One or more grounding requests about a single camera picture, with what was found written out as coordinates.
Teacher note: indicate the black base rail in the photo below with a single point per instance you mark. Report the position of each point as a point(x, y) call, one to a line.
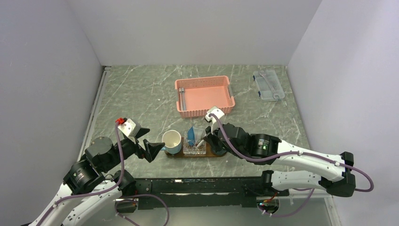
point(204, 192)

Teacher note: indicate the pink plastic basket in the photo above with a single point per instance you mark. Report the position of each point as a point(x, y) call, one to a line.
point(203, 93)

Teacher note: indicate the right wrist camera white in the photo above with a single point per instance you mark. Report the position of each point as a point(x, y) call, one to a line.
point(215, 117)

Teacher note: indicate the clear acrylic holder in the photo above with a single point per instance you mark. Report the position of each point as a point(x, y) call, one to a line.
point(191, 150)

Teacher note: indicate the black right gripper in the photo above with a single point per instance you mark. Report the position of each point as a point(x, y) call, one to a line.
point(210, 137)

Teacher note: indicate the blue toothpaste tube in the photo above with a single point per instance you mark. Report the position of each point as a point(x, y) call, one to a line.
point(191, 137)

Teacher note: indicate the light blue mug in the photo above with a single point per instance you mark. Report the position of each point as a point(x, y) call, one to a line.
point(173, 142)

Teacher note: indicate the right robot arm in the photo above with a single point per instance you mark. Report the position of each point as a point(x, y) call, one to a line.
point(328, 172)

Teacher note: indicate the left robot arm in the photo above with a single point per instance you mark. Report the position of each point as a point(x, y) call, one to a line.
point(99, 178)

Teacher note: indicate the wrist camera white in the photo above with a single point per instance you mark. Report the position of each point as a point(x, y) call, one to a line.
point(128, 127)
point(215, 117)

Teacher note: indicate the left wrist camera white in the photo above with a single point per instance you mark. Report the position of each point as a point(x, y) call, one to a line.
point(128, 127)

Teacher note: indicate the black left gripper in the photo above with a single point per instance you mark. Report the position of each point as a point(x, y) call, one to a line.
point(151, 149)

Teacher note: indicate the brown wooden oval tray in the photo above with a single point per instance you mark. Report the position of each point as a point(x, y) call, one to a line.
point(181, 155)

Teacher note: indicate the clear plastic storage box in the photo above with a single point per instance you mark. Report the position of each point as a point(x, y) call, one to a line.
point(269, 86)

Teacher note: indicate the dark blue mug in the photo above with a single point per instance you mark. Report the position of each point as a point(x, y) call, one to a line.
point(218, 151)

